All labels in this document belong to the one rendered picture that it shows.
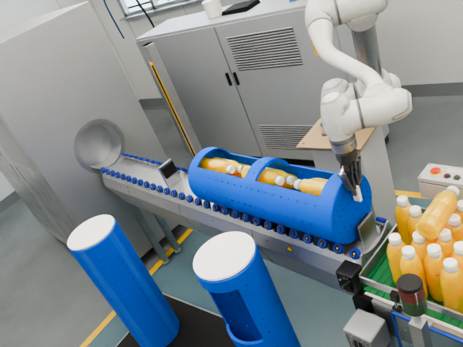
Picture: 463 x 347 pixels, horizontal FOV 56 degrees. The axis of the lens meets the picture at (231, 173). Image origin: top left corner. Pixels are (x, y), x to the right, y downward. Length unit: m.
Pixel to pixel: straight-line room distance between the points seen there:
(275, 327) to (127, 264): 0.92
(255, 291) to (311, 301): 1.12
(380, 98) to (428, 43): 3.06
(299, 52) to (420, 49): 1.47
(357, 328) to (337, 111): 0.75
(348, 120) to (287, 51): 2.08
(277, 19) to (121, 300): 2.24
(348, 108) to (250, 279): 0.78
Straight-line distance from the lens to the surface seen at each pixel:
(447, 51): 4.53
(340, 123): 1.49
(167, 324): 2.84
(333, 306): 2.87
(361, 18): 1.90
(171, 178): 2.69
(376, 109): 1.48
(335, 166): 2.46
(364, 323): 1.68
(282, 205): 1.78
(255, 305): 1.89
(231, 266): 1.78
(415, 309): 1.28
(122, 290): 2.57
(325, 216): 1.65
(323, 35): 1.79
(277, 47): 3.55
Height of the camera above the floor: 2.19
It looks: 30 degrees down
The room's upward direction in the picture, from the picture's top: 23 degrees counter-clockwise
